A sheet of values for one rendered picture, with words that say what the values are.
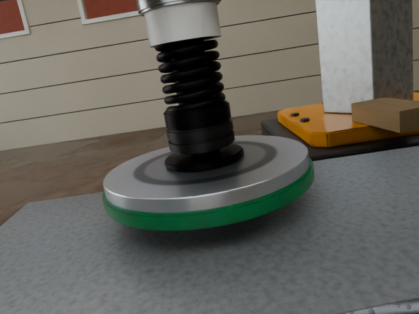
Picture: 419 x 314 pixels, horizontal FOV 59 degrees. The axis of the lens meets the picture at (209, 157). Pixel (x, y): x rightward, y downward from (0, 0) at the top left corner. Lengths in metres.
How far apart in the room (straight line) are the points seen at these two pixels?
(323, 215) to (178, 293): 0.16
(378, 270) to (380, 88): 0.90
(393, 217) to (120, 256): 0.25
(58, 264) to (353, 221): 0.27
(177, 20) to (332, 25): 0.89
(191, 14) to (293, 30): 6.13
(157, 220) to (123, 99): 6.35
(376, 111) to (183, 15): 0.71
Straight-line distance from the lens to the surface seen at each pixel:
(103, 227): 0.43
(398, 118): 0.92
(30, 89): 7.28
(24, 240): 0.46
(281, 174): 0.31
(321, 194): 0.42
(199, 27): 0.35
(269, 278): 0.28
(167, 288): 0.29
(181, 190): 0.31
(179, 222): 0.30
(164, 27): 0.35
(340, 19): 1.18
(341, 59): 1.19
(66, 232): 0.44
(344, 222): 0.36
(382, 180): 0.45
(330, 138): 0.98
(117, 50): 6.61
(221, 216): 0.29
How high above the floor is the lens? 1.00
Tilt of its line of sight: 14 degrees down
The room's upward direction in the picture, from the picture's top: 9 degrees counter-clockwise
